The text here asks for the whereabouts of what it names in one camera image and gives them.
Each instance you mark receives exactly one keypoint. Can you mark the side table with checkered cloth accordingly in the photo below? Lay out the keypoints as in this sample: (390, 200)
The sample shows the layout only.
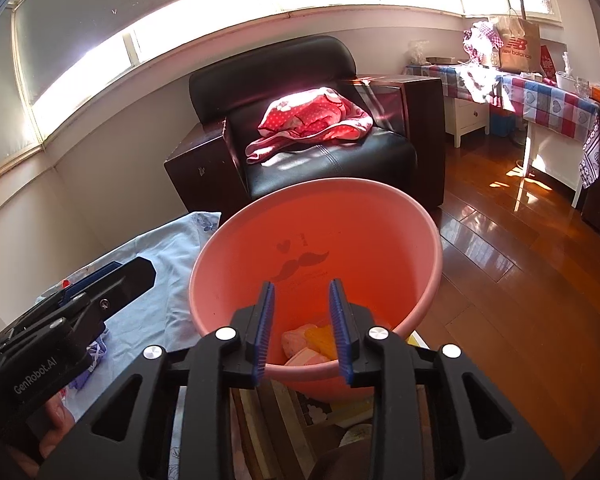
(545, 97)

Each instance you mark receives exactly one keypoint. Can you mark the white drawer cabinet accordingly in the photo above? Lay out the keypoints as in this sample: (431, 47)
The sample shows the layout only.
(465, 117)

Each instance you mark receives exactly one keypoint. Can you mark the red polka dot cloth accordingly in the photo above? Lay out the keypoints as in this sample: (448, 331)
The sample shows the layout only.
(310, 115)

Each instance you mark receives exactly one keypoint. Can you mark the white crumpled plastic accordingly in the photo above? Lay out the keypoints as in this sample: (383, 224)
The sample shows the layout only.
(418, 52)

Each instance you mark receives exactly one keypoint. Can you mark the wooden board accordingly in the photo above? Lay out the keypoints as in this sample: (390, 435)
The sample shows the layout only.
(275, 435)

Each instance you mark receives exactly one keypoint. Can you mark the orange box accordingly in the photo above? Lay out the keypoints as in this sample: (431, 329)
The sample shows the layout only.
(598, 95)

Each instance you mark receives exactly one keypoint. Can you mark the red checkered cloth bundle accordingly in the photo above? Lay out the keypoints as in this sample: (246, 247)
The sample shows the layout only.
(480, 42)

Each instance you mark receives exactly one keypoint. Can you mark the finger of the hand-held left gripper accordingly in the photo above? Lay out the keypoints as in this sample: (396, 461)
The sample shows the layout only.
(125, 280)
(92, 275)

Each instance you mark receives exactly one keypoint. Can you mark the flat box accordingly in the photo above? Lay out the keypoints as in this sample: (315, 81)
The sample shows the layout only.
(442, 60)

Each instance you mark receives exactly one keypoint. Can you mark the grey roller blind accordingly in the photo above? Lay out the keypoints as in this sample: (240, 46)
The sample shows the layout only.
(0, 110)
(105, 15)

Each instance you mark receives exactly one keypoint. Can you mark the blue bin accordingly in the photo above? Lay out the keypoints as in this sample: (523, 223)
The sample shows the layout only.
(502, 124)

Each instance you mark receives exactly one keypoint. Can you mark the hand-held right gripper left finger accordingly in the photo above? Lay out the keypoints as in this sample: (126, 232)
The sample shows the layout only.
(262, 335)

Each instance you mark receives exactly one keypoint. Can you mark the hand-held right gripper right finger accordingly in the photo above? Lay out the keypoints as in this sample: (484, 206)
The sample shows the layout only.
(340, 335)

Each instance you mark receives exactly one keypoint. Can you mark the white table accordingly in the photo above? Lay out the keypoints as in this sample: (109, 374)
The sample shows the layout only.
(550, 160)

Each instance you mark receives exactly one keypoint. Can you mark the light blue floral cloth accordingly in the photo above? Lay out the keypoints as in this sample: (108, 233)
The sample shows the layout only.
(145, 320)

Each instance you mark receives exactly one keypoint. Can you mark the red paper item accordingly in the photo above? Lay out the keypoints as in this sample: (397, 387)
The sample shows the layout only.
(546, 62)

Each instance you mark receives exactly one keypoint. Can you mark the person's left hand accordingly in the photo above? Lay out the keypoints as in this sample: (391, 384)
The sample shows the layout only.
(57, 417)

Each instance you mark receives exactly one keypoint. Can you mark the white foam net sleeve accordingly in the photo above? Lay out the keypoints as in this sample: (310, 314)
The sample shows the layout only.
(295, 344)

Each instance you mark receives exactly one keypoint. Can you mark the white container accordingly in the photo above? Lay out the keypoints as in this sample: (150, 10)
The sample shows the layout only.
(566, 82)

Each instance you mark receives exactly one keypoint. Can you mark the black leather armchair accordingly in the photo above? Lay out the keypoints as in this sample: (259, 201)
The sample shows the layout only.
(280, 75)

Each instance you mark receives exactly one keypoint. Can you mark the brown paper shopping bag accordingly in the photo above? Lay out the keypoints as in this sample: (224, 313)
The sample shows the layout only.
(517, 45)

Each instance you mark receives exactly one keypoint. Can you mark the pink plastic bucket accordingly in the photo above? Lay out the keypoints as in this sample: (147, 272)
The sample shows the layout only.
(330, 225)

